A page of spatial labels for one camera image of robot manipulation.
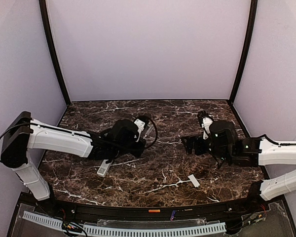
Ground purple battery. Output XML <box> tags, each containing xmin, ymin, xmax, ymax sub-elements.
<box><xmin>170</xmin><ymin>210</ymin><xmax>176</xmax><ymax>221</ymax></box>

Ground black front rail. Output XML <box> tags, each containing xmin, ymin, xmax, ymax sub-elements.
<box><xmin>36</xmin><ymin>198</ymin><xmax>263</xmax><ymax>222</ymax></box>

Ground centre white slotted cable duct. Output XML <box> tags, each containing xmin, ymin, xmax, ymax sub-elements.
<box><xmin>83</xmin><ymin>223</ymin><xmax>226</xmax><ymax>237</ymax></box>

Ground right black frame post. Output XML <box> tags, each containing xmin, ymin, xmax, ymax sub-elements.
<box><xmin>228</xmin><ymin>0</ymin><xmax>258</xmax><ymax>106</ymax></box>

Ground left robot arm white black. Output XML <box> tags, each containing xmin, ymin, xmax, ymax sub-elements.
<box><xmin>0</xmin><ymin>111</ymin><xmax>149</xmax><ymax>201</ymax></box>

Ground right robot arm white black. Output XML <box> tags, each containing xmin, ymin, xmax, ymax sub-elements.
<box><xmin>181</xmin><ymin>118</ymin><xmax>296</xmax><ymax>202</ymax></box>

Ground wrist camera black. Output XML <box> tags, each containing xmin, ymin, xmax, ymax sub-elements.
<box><xmin>197</xmin><ymin>110</ymin><xmax>214</xmax><ymax>140</ymax></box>
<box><xmin>134</xmin><ymin>115</ymin><xmax>158</xmax><ymax>148</ymax></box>

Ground white battery cover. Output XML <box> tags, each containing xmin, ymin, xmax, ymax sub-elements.
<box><xmin>188</xmin><ymin>174</ymin><xmax>200</xmax><ymax>188</ymax></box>

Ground left white slotted cable duct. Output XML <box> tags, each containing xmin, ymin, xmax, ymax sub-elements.
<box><xmin>22</xmin><ymin>211</ymin><xmax>62</xmax><ymax>231</ymax></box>

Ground left black frame post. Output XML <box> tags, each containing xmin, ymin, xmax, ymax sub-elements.
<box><xmin>38</xmin><ymin>0</ymin><xmax>71</xmax><ymax>107</ymax></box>

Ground white slotted cable duct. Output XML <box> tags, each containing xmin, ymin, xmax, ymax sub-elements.
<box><xmin>83</xmin><ymin>223</ymin><xmax>226</xmax><ymax>237</ymax></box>
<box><xmin>22</xmin><ymin>211</ymin><xmax>62</xmax><ymax>231</ymax></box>

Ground small circuit board with wires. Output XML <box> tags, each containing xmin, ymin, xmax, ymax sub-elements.
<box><xmin>61</xmin><ymin>221</ymin><xmax>84</xmax><ymax>235</ymax></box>

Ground right circuit board with wires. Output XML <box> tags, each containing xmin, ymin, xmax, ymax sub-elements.
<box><xmin>243</xmin><ymin>213</ymin><xmax>267</xmax><ymax>226</ymax></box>

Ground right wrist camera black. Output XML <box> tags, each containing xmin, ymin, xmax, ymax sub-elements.
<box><xmin>197</xmin><ymin>110</ymin><xmax>214</xmax><ymax>140</ymax></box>

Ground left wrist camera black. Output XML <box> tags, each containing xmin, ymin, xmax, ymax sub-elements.
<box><xmin>134</xmin><ymin>115</ymin><xmax>158</xmax><ymax>148</ymax></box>

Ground white remote control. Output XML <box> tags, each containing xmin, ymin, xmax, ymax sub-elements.
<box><xmin>97</xmin><ymin>159</ymin><xmax>112</xmax><ymax>177</ymax></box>

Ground black frame post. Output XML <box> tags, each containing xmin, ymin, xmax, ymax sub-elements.
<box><xmin>228</xmin><ymin>0</ymin><xmax>258</xmax><ymax>106</ymax></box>
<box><xmin>38</xmin><ymin>0</ymin><xmax>71</xmax><ymax>107</ymax></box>

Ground clear plastic screwdriver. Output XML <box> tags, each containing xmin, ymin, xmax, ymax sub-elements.
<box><xmin>142</xmin><ymin>125</ymin><xmax>154</xmax><ymax>139</ymax></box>

